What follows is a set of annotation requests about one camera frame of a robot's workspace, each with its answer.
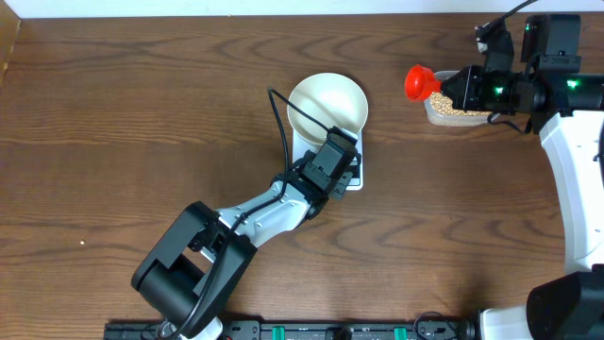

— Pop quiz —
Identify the pile of soybeans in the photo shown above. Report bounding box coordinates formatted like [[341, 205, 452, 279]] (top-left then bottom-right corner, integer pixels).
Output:
[[429, 93, 490, 116]]

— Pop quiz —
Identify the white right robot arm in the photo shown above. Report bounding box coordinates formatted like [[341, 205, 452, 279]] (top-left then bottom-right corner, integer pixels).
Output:
[[440, 65, 603, 339]]

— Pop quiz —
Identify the red plastic scoop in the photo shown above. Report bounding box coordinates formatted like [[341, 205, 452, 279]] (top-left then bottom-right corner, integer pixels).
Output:
[[405, 64, 442, 102]]

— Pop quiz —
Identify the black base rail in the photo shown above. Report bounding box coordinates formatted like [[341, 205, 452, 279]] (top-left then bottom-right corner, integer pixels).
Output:
[[103, 319, 482, 340]]

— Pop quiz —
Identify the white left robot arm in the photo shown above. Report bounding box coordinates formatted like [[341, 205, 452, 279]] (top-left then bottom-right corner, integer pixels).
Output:
[[131, 127, 361, 339]]

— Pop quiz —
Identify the clear plastic container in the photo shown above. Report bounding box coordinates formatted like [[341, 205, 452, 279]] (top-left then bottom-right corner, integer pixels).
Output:
[[424, 93, 491, 128]]

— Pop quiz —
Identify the cream bowl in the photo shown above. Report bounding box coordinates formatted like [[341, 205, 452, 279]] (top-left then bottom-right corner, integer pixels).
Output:
[[287, 73, 369, 148]]

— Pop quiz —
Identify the white digital kitchen scale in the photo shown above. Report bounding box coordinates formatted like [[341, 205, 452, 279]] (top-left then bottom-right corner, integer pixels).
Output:
[[292, 131, 364, 191]]

